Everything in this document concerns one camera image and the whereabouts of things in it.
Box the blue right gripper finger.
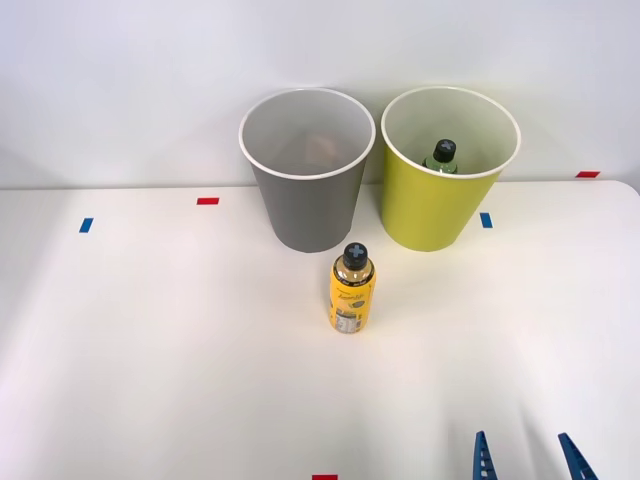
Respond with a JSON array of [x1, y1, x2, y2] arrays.
[[472, 430, 499, 480], [557, 432, 600, 480]]

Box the yellow label plastic bottle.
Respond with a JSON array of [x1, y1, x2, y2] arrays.
[[328, 242, 376, 336]]

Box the yellow-green plastic waste bin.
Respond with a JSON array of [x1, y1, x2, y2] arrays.
[[380, 85, 522, 254]]

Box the grey plastic waste bin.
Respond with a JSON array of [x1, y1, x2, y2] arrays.
[[237, 87, 377, 254]]

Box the green plastic bottle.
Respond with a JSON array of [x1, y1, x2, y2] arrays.
[[422, 138, 460, 175]]

